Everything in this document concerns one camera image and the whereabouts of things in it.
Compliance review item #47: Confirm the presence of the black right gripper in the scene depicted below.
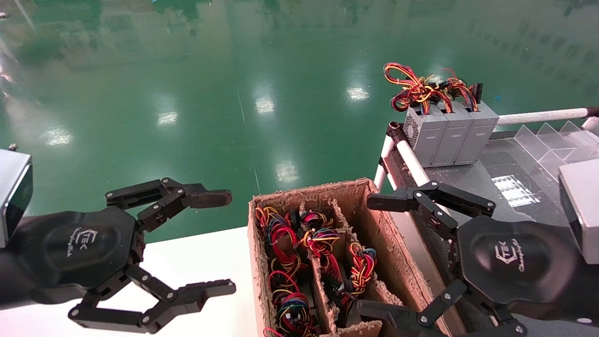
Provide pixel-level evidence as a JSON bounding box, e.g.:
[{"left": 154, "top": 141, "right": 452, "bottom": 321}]
[{"left": 456, "top": 215, "right": 599, "bottom": 324}]

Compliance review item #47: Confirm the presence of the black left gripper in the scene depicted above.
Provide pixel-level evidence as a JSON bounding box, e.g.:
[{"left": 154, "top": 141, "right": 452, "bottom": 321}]
[{"left": 0, "top": 207, "right": 146, "bottom": 310}]

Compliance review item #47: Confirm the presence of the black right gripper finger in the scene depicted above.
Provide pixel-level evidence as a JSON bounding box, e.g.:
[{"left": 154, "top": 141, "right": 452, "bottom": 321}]
[
  {"left": 356, "top": 280, "right": 527, "bottom": 337},
  {"left": 367, "top": 182, "right": 497, "bottom": 239}
]

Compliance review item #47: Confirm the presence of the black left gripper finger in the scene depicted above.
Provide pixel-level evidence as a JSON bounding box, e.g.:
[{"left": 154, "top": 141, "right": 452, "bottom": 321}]
[
  {"left": 105, "top": 178, "right": 233, "bottom": 233},
  {"left": 69, "top": 264, "right": 237, "bottom": 334}
]

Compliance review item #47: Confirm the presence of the brown cardboard box with dividers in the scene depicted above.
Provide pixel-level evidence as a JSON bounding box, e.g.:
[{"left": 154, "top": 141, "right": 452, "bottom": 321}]
[{"left": 247, "top": 178, "right": 466, "bottom": 337}]

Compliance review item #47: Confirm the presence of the clear acrylic divider rack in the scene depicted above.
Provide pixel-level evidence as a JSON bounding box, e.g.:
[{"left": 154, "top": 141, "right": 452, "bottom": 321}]
[{"left": 515, "top": 121, "right": 599, "bottom": 181}]

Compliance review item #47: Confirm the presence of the short white frame pipe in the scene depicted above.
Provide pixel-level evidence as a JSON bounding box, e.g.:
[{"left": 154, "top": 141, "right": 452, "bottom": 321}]
[{"left": 373, "top": 136, "right": 396, "bottom": 190}]

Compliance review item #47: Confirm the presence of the long white frame pipe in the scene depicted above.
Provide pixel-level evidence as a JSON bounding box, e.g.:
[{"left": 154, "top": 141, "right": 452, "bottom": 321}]
[{"left": 397, "top": 139, "right": 452, "bottom": 220}]

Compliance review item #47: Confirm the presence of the grey power supply with wires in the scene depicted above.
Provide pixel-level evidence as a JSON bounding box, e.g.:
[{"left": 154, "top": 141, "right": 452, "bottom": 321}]
[
  {"left": 341, "top": 241, "right": 377, "bottom": 309},
  {"left": 445, "top": 68, "right": 500, "bottom": 165},
  {"left": 384, "top": 62, "right": 449, "bottom": 168},
  {"left": 297, "top": 210, "right": 344, "bottom": 281},
  {"left": 424, "top": 75, "right": 474, "bottom": 167},
  {"left": 255, "top": 206, "right": 302, "bottom": 277},
  {"left": 264, "top": 269, "right": 321, "bottom": 337}
]

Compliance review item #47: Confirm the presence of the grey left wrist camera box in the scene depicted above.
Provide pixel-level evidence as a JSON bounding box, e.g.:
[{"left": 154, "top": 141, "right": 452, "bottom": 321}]
[{"left": 0, "top": 149, "right": 33, "bottom": 248}]

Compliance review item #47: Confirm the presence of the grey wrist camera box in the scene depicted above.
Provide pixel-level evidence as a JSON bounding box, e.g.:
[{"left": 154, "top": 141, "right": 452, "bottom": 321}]
[
  {"left": 559, "top": 159, "right": 599, "bottom": 265},
  {"left": 0, "top": 149, "right": 33, "bottom": 248}
]

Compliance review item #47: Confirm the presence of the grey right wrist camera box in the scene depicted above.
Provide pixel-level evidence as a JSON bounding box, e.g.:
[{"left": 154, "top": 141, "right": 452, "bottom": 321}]
[{"left": 559, "top": 159, "right": 599, "bottom": 265}]

